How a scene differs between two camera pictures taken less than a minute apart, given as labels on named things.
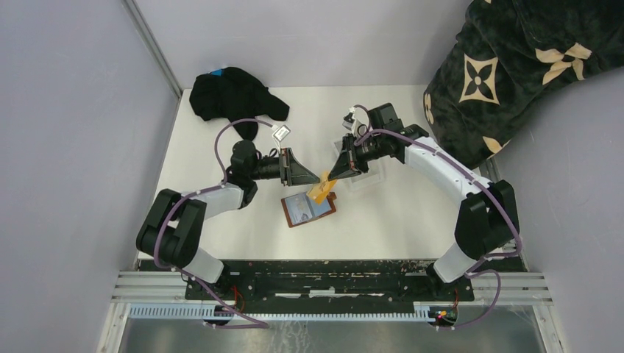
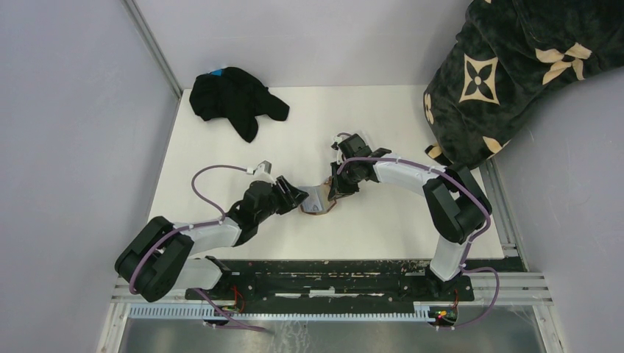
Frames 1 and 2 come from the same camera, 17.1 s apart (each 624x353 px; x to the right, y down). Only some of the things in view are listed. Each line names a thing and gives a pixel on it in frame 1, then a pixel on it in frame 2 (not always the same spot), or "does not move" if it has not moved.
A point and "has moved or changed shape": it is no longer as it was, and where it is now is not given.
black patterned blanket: [511, 60] does not move
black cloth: [232, 94] does not move
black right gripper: [343, 168] to [337, 188]
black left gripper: [296, 174] to [293, 195]
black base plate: [256, 283] does not move
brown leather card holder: [302, 208] has moved or changed shape
